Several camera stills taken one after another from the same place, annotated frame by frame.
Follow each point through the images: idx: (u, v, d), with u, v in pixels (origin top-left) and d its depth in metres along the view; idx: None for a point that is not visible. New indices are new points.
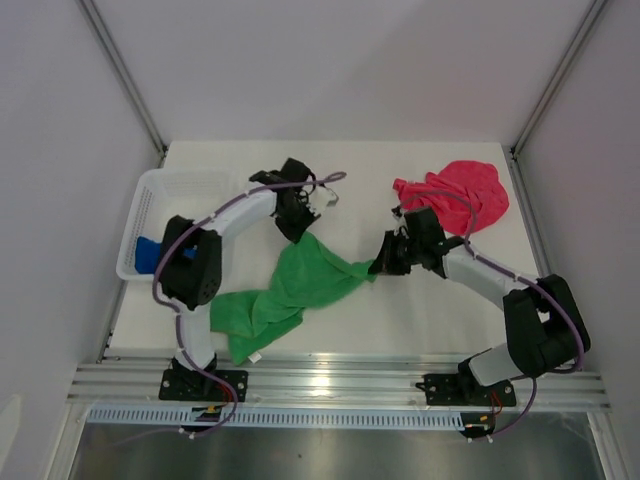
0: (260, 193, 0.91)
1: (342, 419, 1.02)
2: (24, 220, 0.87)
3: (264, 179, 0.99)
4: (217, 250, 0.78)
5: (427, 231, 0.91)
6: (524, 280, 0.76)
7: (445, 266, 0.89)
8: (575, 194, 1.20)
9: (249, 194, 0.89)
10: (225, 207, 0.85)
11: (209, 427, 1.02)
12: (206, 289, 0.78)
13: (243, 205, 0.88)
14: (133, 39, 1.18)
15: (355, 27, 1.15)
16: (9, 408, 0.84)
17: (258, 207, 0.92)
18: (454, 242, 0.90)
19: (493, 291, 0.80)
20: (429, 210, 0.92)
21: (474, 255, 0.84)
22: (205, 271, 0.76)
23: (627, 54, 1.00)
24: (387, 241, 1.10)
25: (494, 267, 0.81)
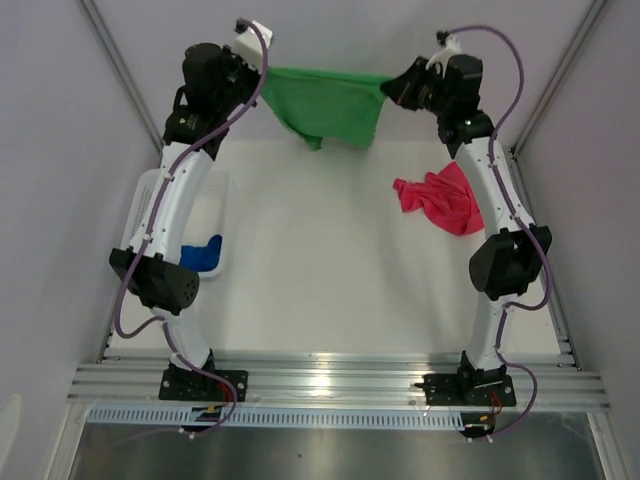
0: (184, 165, 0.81)
1: (342, 419, 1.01)
2: (24, 219, 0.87)
3: (179, 131, 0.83)
4: (170, 266, 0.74)
5: (460, 94, 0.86)
6: (520, 222, 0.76)
7: (459, 147, 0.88)
8: (574, 193, 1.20)
9: (172, 175, 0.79)
10: (156, 212, 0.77)
11: (208, 427, 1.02)
12: (184, 291, 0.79)
13: (176, 192, 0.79)
14: (134, 38, 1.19)
15: (356, 27, 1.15)
16: (9, 407, 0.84)
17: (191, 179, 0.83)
18: (482, 131, 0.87)
19: (488, 211, 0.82)
20: (476, 70, 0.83)
21: (491, 164, 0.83)
22: (175, 283, 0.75)
23: (626, 54, 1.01)
24: (415, 70, 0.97)
25: (500, 187, 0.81)
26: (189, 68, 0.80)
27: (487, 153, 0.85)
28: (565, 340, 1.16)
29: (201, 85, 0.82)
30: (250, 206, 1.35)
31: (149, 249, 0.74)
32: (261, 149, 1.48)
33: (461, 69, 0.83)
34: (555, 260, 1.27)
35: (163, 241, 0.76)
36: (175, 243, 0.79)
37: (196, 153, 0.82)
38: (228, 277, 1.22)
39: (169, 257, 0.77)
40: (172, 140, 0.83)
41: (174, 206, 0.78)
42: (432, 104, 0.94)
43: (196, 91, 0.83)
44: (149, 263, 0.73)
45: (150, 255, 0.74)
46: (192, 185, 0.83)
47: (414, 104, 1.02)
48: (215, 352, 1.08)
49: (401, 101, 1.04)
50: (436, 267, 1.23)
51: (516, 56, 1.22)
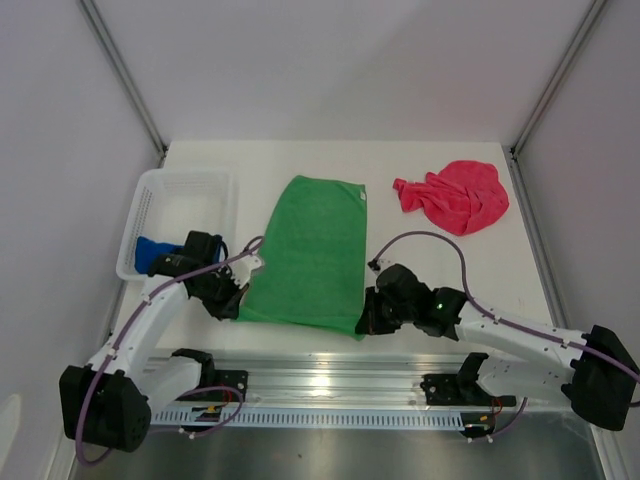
0: (163, 291, 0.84)
1: (342, 419, 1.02)
2: (24, 219, 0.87)
3: (163, 267, 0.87)
4: (131, 390, 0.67)
5: (411, 293, 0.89)
6: (574, 344, 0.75)
7: (457, 331, 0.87)
8: (574, 195, 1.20)
9: (149, 299, 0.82)
10: (125, 331, 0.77)
11: (209, 427, 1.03)
12: (135, 429, 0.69)
13: (147, 319, 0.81)
14: (133, 39, 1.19)
15: (356, 28, 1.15)
16: (8, 408, 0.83)
17: (166, 308, 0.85)
18: (458, 301, 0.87)
19: (540, 360, 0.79)
20: (402, 271, 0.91)
21: (496, 319, 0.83)
22: (127, 417, 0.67)
23: (626, 55, 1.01)
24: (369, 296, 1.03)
25: (530, 331, 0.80)
26: (191, 235, 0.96)
27: (484, 314, 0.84)
28: None
29: (196, 242, 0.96)
30: (249, 207, 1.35)
31: (111, 365, 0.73)
32: (260, 149, 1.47)
33: (395, 280, 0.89)
34: (554, 260, 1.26)
35: (127, 359, 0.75)
36: (137, 369, 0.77)
37: (175, 284, 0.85)
38: None
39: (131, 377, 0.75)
40: (156, 272, 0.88)
41: (142, 334, 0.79)
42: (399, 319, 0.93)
43: (193, 247, 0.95)
44: (107, 382, 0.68)
45: (110, 371, 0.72)
46: (162, 318, 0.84)
47: (384, 326, 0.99)
48: (214, 352, 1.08)
49: (374, 329, 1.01)
50: (434, 269, 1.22)
51: (516, 57, 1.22)
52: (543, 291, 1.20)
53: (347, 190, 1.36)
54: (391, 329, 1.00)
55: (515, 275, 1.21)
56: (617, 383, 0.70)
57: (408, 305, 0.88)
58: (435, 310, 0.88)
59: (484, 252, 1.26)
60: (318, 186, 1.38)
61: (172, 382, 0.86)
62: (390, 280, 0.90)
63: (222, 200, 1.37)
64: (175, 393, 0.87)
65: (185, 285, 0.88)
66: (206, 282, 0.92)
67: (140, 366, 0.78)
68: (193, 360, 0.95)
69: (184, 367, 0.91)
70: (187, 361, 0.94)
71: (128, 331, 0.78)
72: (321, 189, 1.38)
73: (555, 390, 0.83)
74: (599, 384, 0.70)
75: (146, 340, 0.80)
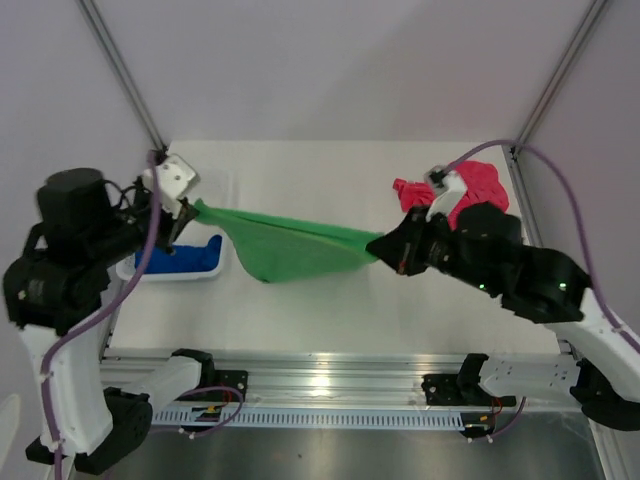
0: (58, 354, 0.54)
1: (342, 419, 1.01)
2: (23, 220, 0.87)
3: (21, 307, 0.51)
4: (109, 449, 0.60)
5: (511, 255, 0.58)
6: None
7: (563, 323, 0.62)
8: (573, 195, 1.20)
9: (51, 372, 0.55)
10: (53, 416, 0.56)
11: (209, 427, 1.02)
12: (136, 428, 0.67)
13: (66, 387, 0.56)
14: (133, 39, 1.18)
15: (355, 27, 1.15)
16: (8, 408, 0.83)
17: (72, 365, 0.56)
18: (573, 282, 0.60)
19: (623, 379, 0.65)
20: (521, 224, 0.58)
21: (617, 329, 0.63)
22: (124, 444, 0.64)
23: (626, 55, 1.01)
24: (414, 226, 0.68)
25: (634, 348, 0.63)
26: (41, 196, 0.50)
27: (608, 317, 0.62)
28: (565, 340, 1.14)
29: (62, 221, 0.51)
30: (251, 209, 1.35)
31: (66, 449, 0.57)
32: (259, 149, 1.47)
33: (501, 231, 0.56)
34: None
35: (80, 439, 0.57)
36: (99, 424, 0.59)
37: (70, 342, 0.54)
38: (227, 278, 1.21)
39: (98, 439, 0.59)
40: (27, 322, 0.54)
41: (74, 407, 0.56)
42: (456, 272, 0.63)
43: (56, 230, 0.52)
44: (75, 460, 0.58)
45: (69, 453, 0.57)
46: (82, 358, 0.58)
47: (424, 264, 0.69)
48: (214, 353, 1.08)
49: (404, 267, 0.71)
50: (434, 268, 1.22)
51: (516, 57, 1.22)
52: None
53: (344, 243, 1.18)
54: (422, 268, 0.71)
55: None
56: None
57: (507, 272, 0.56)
58: (550, 287, 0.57)
59: None
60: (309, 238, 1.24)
61: (172, 380, 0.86)
62: (490, 230, 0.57)
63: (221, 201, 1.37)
64: (176, 392, 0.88)
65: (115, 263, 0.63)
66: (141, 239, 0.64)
67: (101, 417, 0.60)
68: (193, 359, 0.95)
69: (186, 368, 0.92)
70: (187, 360, 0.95)
71: (55, 412, 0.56)
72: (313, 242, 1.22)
73: (560, 393, 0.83)
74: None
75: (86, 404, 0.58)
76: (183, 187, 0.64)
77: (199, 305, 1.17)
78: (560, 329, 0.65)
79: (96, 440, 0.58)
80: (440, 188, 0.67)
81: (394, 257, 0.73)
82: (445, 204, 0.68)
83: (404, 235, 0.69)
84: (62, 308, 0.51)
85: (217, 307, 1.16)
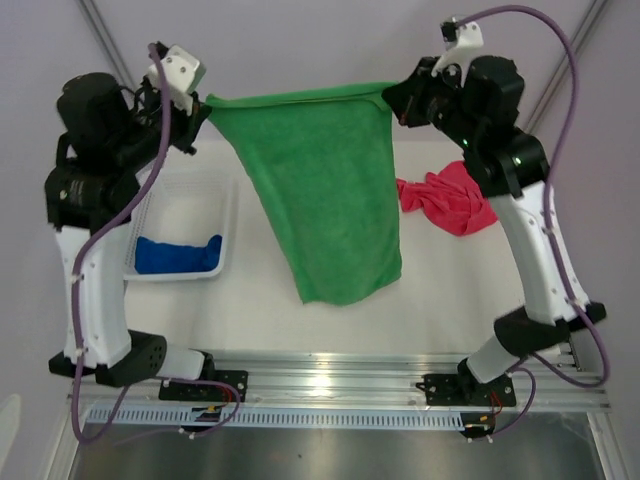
0: (93, 256, 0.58)
1: (341, 419, 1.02)
2: (24, 220, 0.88)
3: (65, 208, 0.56)
4: (125, 368, 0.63)
5: (496, 114, 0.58)
6: (578, 309, 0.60)
7: (499, 201, 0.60)
8: (573, 196, 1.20)
9: (79, 275, 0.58)
10: (79, 320, 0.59)
11: (209, 427, 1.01)
12: (151, 360, 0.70)
13: (93, 293, 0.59)
14: (133, 40, 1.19)
15: (355, 27, 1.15)
16: (8, 408, 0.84)
17: (105, 269, 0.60)
18: (529, 169, 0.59)
19: (530, 289, 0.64)
20: (514, 84, 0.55)
21: (546, 229, 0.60)
22: (138, 374, 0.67)
23: (626, 54, 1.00)
24: (419, 80, 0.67)
25: (557, 261, 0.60)
26: (65, 111, 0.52)
27: (543, 212, 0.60)
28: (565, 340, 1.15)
29: (88, 133, 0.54)
30: (250, 209, 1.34)
31: (88, 360, 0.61)
32: None
33: (493, 79, 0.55)
34: None
35: (101, 348, 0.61)
36: (119, 337, 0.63)
37: (104, 242, 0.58)
38: (227, 278, 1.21)
39: (118, 355, 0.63)
40: (64, 223, 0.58)
41: (98, 314, 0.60)
42: (447, 126, 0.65)
43: (84, 141, 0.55)
44: (98, 375, 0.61)
45: (91, 365, 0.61)
46: (112, 263, 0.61)
47: (425, 118, 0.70)
48: (214, 352, 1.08)
49: (405, 119, 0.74)
50: (434, 268, 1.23)
51: (515, 57, 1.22)
52: None
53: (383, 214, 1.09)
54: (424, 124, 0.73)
55: (514, 275, 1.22)
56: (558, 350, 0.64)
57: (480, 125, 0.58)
58: (505, 156, 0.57)
59: (485, 252, 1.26)
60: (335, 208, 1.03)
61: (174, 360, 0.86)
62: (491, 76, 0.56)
63: (221, 200, 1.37)
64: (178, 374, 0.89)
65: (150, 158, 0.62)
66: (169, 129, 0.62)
67: (121, 335, 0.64)
68: (199, 351, 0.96)
69: (186, 350, 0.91)
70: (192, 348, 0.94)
71: (82, 318, 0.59)
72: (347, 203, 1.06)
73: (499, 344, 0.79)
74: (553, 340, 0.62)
75: (106, 310, 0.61)
76: (190, 80, 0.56)
77: (199, 304, 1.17)
78: (498, 215, 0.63)
79: (115, 354, 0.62)
80: (450, 43, 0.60)
81: (399, 105, 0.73)
82: (458, 55, 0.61)
83: (410, 89, 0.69)
84: (99, 210, 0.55)
85: (218, 306, 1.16)
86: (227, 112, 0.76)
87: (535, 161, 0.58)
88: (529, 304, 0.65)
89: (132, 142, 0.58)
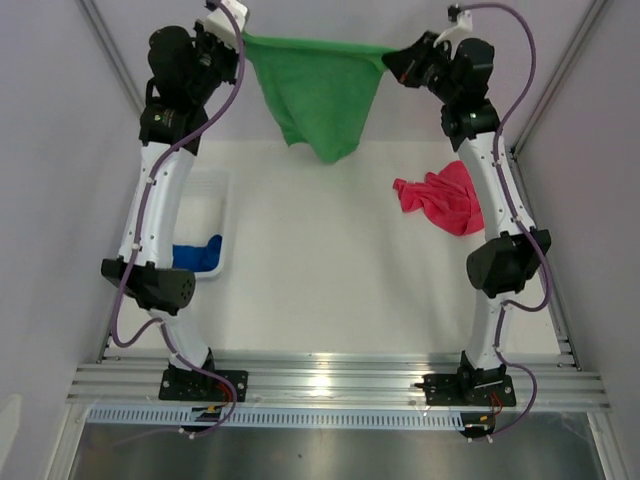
0: (167, 165, 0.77)
1: (342, 419, 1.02)
2: (24, 220, 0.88)
3: (155, 129, 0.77)
4: (162, 274, 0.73)
5: (469, 81, 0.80)
6: (521, 225, 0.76)
7: (464, 142, 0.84)
8: (572, 196, 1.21)
9: (153, 179, 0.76)
10: (142, 218, 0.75)
11: (208, 427, 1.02)
12: (182, 291, 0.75)
13: (158, 198, 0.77)
14: (134, 40, 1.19)
15: (356, 28, 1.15)
16: (9, 408, 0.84)
17: (172, 182, 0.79)
18: (488, 123, 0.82)
19: (489, 214, 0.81)
20: (486, 62, 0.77)
21: (496, 162, 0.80)
22: (169, 292, 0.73)
23: (625, 55, 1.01)
24: (423, 48, 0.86)
25: (504, 189, 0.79)
26: (154, 61, 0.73)
27: (491, 148, 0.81)
28: (565, 340, 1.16)
29: (171, 77, 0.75)
30: (251, 208, 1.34)
31: (139, 257, 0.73)
32: (260, 149, 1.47)
33: (471, 57, 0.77)
34: (555, 260, 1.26)
35: (153, 248, 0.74)
36: (165, 248, 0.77)
37: (176, 155, 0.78)
38: (228, 277, 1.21)
39: (162, 261, 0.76)
40: (150, 139, 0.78)
41: (158, 217, 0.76)
42: (439, 86, 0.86)
43: (168, 84, 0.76)
44: (143, 272, 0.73)
45: (142, 263, 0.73)
46: (175, 185, 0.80)
47: (418, 82, 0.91)
48: (215, 352, 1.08)
49: (404, 79, 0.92)
50: (435, 268, 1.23)
51: (516, 59, 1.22)
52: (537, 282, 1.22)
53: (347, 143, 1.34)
54: (416, 85, 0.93)
55: None
56: (514, 271, 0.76)
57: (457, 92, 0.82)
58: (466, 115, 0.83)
59: None
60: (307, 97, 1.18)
61: (183, 333, 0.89)
62: (470, 55, 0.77)
63: (221, 201, 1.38)
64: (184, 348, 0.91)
65: (209, 92, 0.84)
66: (216, 65, 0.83)
67: (167, 249, 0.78)
68: (204, 342, 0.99)
69: (197, 329, 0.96)
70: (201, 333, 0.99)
71: (144, 217, 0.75)
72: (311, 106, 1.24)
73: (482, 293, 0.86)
74: (502, 251, 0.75)
75: (165, 216, 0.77)
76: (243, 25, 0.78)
77: (201, 304, 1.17)
78: (464, 158, 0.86)
79: (158, 258, 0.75)
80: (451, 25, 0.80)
81: (398, 70, 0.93)
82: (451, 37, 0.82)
83: (413, 54, 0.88)
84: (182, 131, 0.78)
85: (218, 306, 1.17)
86: (255, 48, 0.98)
87: (489, 120, 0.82)
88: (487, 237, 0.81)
89: (200, 81, 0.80)
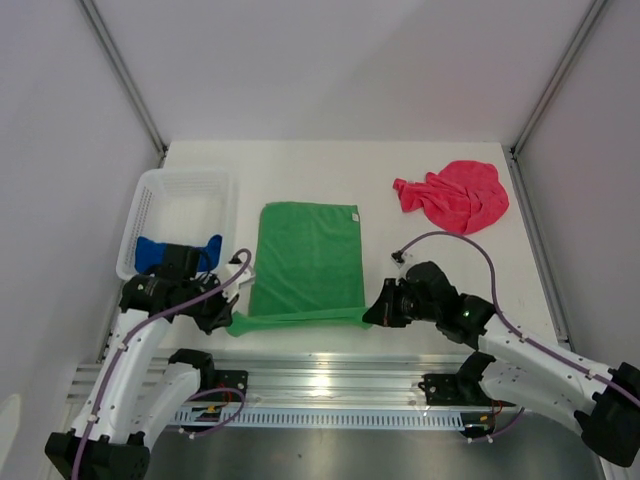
0: (140, 332, 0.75)
1: (342, 419, 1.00)
2: (24, 221, 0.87)
3: (135, 297, 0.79)
4: (118, 448, 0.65)
5: (439, 295, 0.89)
6: (601, 378, 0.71)
7: (480, 342, 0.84)
8: (573, 197, 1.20)
9: (125, 347, 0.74)
10: (105, 388, 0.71)
11: (209, 427, 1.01)
12: (132, 474, 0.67)
13: (127, 367, 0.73)
14: (132, 40, 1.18)
15: (356, 28, 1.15)
16: (9, 409, 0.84)
17: (146, 350, 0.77)
18: (485, 311, 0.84)
19: (561, 386, 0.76)
20: (438, 272, 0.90)
21: (522, 337, 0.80)
22: (121, 468, 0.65)
23: (627, 56, 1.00)
24: (389, 289, 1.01)
25: (555, 357, 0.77)
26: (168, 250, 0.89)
27: (510, 330, 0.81)
28: (566, 340, 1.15)
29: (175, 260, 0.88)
30: (250, 210, 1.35)
31: (95, 430, 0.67)
32: (260, 149, 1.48)
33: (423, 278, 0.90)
34: (555, 261, 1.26)
35: (110, 420, 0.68)
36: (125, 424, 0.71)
37: (154, 320, 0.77)
38: None
39: (119, 437, 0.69)
40: (129, 305, 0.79)
41: (123, 386, 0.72)
42: (418, 312, 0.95)
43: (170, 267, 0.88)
44: (100, 442, 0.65)
45: (95, 437, 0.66)
46: (147, 353, 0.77)
47: (400, 318, 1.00)
48: (214, 353, 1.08)
49: (387, 322, 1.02)
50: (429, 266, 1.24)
51: (516, 59, 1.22)
52: (539, 282, 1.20)
53: (339, 212, 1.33)
54: (401, 323, 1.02)
55: (516, 275, 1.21)
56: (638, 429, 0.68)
57: (436, 307, 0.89)
58: (460, 316, 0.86)
59: (487, 250, 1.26)
60: (299, 211, 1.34)
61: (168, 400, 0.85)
62: (422, 278, 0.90)
63: (221, 201, 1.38)
64: (178, 401, 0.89)
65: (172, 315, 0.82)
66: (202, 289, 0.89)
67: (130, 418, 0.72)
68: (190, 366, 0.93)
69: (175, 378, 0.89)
70: (184, 368, 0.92)
71: (107, 387, 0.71)
72: (304, 212, 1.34)
73: (564, 414, 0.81)
74: (618, 422, 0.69)
75: (130, 388, 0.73)
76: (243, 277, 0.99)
77: None
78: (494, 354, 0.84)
79: (116, 432, 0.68)
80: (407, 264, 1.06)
81: (377, 316, 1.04)
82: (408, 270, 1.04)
83: (385, 297, 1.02)
84: (160, 301, 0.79)
85: None
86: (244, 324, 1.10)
87: (483, 308, 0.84)
88: (578, 405, 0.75)
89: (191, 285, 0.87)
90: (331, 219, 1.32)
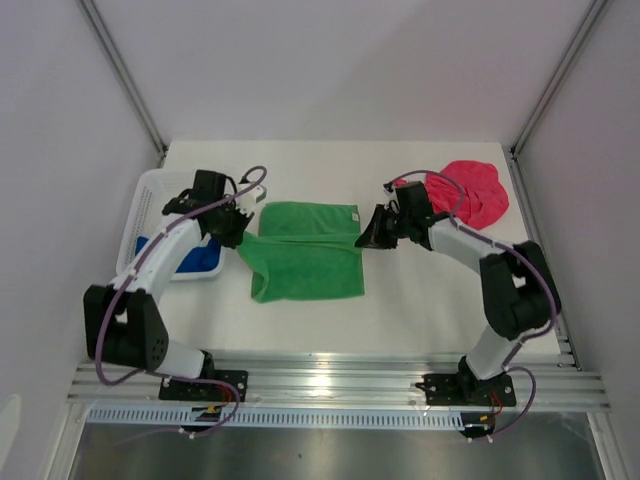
0: (179, 225, 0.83)
1: (342, 419, 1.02)
2: (24, 220, 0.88)
3: (177, 208, 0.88)
4: (151, 306, 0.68)
5: (418, 201, 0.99)
6: (501, 244, 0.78)
7: (429, 236, 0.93)
8: (572, 197, 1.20)
9: (167, 232, 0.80)
10: (145, 256, 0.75)
11: (209, 427, 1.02)
12: (153, 353, 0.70)
13: (164, 249, 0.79)
14: (132, 40, 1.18)
15: (356, 29, 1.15)
16: (9, 409, 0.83)
17: (179, 244, 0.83)
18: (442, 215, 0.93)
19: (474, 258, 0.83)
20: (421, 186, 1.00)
21: (457, 226, 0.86)
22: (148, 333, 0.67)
23: (627, 56, 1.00)
24: (379, 212, 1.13)
25: (471, 234, 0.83)
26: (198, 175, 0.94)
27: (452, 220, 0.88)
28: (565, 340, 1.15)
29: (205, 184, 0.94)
30: None
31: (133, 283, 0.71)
32: (260, 148, 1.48)
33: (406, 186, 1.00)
34: (555, 261, 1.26)
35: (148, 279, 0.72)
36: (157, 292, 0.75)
37: (188, 221, 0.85)
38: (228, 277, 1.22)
39: None
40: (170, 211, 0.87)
41: (161, 261, 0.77)
42: (398, 226, 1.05)
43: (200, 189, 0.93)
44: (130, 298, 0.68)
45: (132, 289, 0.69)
46: (179, 248, 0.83)
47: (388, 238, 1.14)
48: (214, 352, 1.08)
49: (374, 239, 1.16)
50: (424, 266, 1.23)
51: (516, 59, 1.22)
52: None
53: (339, 211, 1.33)
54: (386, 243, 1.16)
55: None
56: (533, 301, 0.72)
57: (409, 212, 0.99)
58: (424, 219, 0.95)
59: None
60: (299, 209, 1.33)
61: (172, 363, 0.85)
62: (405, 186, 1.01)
63: None
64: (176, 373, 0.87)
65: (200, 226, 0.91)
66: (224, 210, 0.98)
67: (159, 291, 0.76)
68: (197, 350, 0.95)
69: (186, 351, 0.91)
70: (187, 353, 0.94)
71: (147, 257, 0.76)
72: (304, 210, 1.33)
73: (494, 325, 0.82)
74: (500, 274, 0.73)
75: (163, 269, 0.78)
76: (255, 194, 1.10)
77: (201, 304, 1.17)
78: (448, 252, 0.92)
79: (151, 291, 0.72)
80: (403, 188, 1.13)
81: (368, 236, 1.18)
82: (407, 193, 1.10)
83: (375, 217, 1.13)
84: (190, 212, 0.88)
85: (217, 307, 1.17)
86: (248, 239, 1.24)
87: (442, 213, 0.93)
88: None
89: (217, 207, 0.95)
90: (331, 219, 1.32)
